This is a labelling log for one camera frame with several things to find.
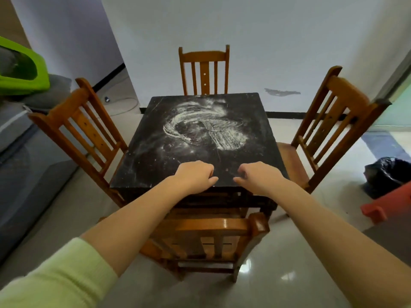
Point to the person's right thumb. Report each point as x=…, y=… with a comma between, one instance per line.
x=240, y=181

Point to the red plastic stool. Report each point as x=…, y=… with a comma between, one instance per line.
x=388, y=205

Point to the person's left forearm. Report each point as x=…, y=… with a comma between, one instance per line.
x=135, y=221

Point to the person's left hand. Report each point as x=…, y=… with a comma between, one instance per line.
x=192, y=178

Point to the green plastic basket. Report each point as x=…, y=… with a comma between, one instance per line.
x=29, y=83

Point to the person's right hand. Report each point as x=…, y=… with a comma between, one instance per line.
x=263, y=179

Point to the person's right forearm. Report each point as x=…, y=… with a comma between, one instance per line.
x=340, y=246

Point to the black garbage bag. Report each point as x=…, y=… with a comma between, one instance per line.
x=385, y=176

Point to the light green sleeve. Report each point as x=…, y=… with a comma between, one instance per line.
x=61, y=279

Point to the person's left thumb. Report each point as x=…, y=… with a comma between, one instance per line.
x=212, y=182

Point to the blue floor mat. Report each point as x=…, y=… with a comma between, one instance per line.
x=382, y=145

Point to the wooden slat-back chair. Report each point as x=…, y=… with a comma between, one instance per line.
x=80, y=125
x=205, y=57
x=337, y=105
x=212, y=226

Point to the black square table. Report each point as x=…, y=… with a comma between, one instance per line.
x=154, y=163

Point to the grey sofa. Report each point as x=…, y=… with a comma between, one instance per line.
x=29, y=176

